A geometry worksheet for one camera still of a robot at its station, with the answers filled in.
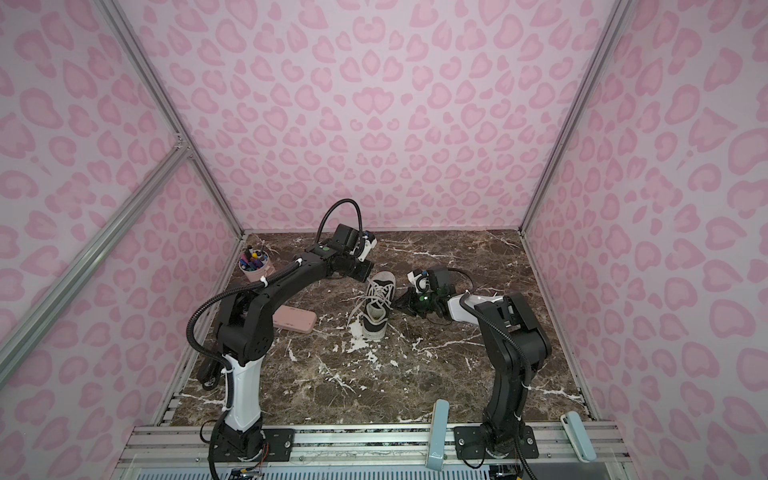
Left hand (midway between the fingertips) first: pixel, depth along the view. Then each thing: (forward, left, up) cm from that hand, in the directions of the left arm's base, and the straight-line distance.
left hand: (371, 264), depth 95 cm
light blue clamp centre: (-46, -17, -9) cm, 50 cm away
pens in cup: (+1, +38, +2) cm, 38 cm away
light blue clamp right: (-47, -50, -7) cm, 69 cm away
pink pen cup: (-1, +38, -2) cm, 38 cm away
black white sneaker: (-17, -1, -4) cm, 18 cm away
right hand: (-12, -7, -4) cm, 14 cm away
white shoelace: (-7, -1, -5) cm, 9 cm away
